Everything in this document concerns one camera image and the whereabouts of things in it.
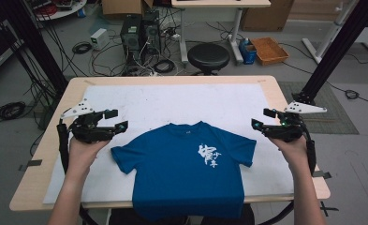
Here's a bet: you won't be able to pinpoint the blue t-shirt with white print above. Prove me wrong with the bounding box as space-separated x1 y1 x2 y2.
110 121 258 223

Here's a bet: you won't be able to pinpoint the large brown cardboard box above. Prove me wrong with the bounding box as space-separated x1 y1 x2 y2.
241 0 295 32

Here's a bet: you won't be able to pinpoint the orange cardboard tray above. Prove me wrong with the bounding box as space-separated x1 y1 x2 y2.
250 37 290 67

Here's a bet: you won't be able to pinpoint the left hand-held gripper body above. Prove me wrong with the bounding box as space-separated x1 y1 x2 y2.
60 97 117 144

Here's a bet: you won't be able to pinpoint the blue plastic container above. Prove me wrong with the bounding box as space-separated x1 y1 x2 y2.
238 37 258 66

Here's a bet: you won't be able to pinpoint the white metal stand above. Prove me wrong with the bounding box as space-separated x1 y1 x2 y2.
302 0 361 65

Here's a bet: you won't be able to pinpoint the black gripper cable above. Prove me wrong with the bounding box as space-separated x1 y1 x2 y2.
56 118 71 174
299 121 317 176

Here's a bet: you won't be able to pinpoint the white power supply box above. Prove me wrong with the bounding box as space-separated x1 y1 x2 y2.
89 27 110 51

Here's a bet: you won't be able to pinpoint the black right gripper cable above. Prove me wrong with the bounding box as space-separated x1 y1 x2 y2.
299 121 317 176

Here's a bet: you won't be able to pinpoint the black tape strip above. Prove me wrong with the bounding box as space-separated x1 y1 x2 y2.
312 170 332 181
18 158 44 173

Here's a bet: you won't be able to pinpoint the round white table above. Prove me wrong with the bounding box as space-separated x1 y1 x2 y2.
25 0 88 23

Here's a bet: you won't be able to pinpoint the black computer tower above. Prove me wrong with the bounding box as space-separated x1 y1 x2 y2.
140 10 162 55
120 15 143 68

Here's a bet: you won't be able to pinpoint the black round stool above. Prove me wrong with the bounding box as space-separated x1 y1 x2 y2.
186 42 231 77

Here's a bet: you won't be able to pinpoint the small coiled black cable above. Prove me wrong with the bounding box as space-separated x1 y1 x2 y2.
344 89 361 100

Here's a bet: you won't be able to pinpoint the white desk with metal legs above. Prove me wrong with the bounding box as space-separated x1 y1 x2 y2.
170 0 272 65

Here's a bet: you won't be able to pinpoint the person's left hand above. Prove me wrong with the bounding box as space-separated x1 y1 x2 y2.
66 135 111 176

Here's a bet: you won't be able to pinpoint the person's right hand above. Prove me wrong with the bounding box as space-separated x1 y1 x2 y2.
267 135 311 176

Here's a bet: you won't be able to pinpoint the black aluminium frame post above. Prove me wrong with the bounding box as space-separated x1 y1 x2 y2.
0 0 68 95
292 0 368 109

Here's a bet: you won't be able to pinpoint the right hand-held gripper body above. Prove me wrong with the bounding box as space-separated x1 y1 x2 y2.
260 100 328 143

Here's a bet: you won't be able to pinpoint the person's dark trousers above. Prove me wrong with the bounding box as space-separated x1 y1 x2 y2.
108 204 256 225

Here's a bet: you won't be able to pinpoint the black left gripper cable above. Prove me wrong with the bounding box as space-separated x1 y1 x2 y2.
56 118 71 174

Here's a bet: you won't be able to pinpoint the grey floor mat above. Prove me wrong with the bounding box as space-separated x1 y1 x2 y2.
278 81 360 135

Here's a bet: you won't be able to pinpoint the black tape cross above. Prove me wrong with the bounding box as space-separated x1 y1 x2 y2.
319 201 340 218

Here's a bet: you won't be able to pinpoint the white felt mat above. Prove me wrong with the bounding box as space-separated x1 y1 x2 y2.
42 83 295 204

